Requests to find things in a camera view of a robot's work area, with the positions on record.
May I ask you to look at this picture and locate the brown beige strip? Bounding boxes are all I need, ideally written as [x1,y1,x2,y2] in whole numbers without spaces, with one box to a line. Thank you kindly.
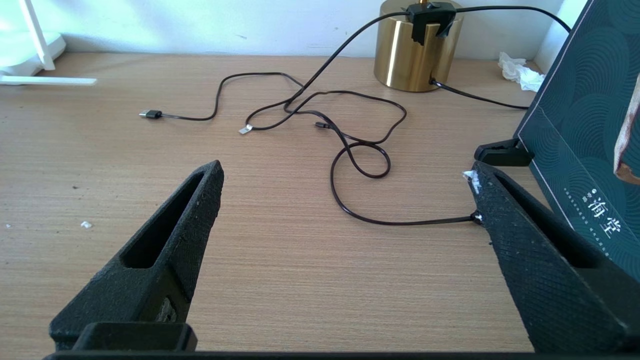
[613,75,640,186]

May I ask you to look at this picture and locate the white router with antennas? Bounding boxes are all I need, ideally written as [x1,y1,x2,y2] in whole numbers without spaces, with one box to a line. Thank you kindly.
[0,0,98,87]

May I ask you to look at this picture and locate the black lamp power cord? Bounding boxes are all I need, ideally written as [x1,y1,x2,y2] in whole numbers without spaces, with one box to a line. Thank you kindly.
[285,5,572,226]

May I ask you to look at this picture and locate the black USB cable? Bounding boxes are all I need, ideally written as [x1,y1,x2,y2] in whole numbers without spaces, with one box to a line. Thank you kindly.
[139,72,306,122]

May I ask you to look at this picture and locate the black clip stand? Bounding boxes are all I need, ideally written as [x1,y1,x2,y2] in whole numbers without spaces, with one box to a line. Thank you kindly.
[474,138,535,167]

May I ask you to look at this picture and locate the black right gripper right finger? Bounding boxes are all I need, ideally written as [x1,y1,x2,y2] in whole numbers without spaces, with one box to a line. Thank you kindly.
[470,161,640,354]

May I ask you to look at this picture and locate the crumpled white tissue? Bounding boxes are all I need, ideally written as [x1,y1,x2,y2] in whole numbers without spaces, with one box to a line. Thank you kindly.
[498,51,546,93]

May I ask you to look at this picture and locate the black cable with white connector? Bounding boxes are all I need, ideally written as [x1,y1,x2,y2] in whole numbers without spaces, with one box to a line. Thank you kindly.
[238,90,407,146]

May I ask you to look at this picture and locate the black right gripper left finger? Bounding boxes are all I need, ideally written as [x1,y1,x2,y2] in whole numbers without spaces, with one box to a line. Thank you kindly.
[49,160,225,351]

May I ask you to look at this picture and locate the gold desk lamp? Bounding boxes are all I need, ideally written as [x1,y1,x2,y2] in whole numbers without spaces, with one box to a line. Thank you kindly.
[373,0,465,93]

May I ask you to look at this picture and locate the black clip on lamp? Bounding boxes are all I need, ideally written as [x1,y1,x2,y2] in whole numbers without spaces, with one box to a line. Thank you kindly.
[405,1,457,46]

